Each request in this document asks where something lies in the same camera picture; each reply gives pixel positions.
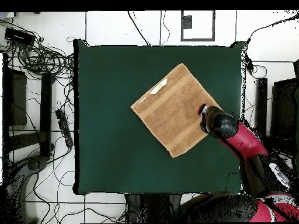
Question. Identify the tan terry towel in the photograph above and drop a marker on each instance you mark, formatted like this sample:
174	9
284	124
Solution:
172	112

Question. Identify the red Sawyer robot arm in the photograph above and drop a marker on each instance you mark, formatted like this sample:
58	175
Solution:
243	140

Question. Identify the black flat panel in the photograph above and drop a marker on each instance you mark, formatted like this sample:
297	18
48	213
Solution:
283	109
17	100

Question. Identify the dark green table cloth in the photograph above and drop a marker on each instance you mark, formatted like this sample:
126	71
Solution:
112	140

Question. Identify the long black power strip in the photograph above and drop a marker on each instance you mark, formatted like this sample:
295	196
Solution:
64	127

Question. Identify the grey stand base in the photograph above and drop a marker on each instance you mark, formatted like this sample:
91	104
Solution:
35	163

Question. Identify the black box device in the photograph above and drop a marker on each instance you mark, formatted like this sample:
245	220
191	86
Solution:
19	36

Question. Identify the black upright post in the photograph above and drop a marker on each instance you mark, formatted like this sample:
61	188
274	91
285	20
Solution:
45	112
261	100

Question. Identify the grey rectangular frame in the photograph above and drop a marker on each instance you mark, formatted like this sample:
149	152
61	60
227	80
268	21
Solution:
197	40

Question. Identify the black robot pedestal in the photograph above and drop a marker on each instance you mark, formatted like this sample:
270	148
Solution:
151	207

